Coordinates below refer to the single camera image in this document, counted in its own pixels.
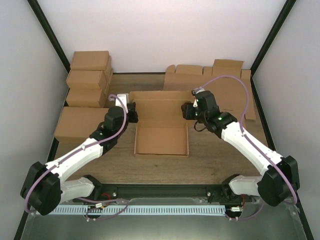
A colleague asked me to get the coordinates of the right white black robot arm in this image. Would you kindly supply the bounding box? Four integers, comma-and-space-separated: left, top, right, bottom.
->
181, 88, 300, 207

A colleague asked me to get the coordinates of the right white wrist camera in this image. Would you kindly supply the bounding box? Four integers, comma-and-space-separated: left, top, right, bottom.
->
191, 87, 204, 109

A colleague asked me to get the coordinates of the large front folded cardboard box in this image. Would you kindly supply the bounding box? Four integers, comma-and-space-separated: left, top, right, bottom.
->
54, 106, 109, 143

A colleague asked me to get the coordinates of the stack of flat cardboard blanks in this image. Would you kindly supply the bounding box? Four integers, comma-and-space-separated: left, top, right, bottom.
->
163, 59, 256, 120

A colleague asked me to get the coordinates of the right black corner post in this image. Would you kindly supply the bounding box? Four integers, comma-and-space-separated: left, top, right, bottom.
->
250, 0, 298, 76

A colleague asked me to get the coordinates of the light blue slotted cable duct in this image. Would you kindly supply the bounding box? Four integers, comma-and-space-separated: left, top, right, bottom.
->
51, 205, 226, 216

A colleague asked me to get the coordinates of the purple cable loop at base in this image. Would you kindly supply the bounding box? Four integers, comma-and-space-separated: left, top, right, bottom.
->
79, 195, 131, 223

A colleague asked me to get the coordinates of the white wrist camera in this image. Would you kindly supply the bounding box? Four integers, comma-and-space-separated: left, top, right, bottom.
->
115, 93, 129, 113
191, 87, 204, 109

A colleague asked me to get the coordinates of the black aluminium frame rail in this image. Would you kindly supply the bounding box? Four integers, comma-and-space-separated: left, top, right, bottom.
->
89, 184, 223, 200

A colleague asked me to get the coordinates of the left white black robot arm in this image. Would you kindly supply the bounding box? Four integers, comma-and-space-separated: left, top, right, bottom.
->
20, 102, 138, 216

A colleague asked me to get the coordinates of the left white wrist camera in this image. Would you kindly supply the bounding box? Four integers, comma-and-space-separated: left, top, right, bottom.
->
115, 93, 129, 113

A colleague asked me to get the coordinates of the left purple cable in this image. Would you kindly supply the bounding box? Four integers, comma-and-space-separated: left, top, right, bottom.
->
24, 93, 129, 214

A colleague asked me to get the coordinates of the black corner post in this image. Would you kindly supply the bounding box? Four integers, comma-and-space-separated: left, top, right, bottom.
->
26, 0, 72, 74
250, 0, 298, 76

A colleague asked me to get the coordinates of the left black corner post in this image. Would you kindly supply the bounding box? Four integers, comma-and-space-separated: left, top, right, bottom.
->
26, 0, 72, 74

